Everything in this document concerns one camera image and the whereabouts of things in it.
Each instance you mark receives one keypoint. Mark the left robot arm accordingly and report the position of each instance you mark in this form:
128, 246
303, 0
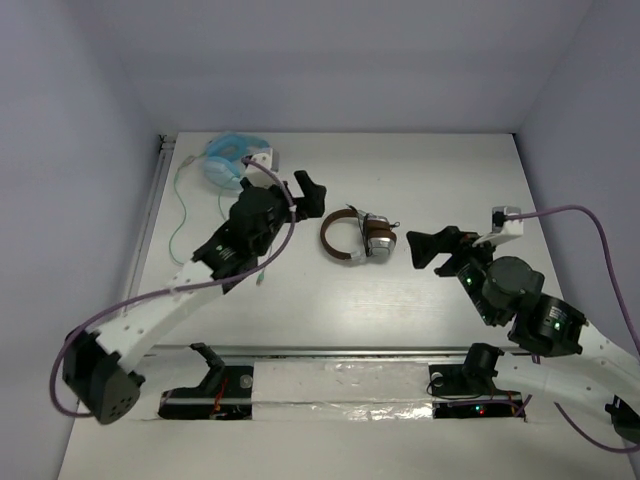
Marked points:
99, 358

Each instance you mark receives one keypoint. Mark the aluminium rail front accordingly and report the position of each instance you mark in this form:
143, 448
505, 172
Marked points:
326, 352

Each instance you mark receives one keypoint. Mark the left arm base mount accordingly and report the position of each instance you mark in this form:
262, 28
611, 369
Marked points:
224, 393

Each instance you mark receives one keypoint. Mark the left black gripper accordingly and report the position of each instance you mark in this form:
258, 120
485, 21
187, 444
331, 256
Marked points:
292, 201

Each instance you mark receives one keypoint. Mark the white foil covered block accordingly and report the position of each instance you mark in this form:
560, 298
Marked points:
361, 391

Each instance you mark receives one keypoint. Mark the aluminium rail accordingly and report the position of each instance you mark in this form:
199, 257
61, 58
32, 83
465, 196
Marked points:
147, 224
326, 352

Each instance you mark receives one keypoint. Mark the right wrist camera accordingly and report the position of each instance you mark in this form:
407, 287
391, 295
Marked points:
505, 222

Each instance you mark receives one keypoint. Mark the aluminium rail left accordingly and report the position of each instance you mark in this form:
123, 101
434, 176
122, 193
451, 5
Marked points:
147, 224

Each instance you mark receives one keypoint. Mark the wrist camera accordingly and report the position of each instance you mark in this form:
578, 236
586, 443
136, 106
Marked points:
505, 222
268, 158

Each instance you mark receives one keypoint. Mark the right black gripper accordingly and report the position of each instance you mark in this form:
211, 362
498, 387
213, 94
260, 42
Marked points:
450, 239

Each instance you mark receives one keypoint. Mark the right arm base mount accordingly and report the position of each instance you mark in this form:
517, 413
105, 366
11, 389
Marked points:
463, 391

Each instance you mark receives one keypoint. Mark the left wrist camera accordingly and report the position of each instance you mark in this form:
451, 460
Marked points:
268, 158

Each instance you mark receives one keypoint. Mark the light blue headphones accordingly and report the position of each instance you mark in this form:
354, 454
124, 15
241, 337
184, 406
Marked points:
222, 165

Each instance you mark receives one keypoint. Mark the brown silver headphones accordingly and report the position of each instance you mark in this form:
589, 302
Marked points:
377, 235

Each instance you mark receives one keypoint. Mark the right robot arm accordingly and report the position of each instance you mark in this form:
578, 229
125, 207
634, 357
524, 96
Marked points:
579, 365

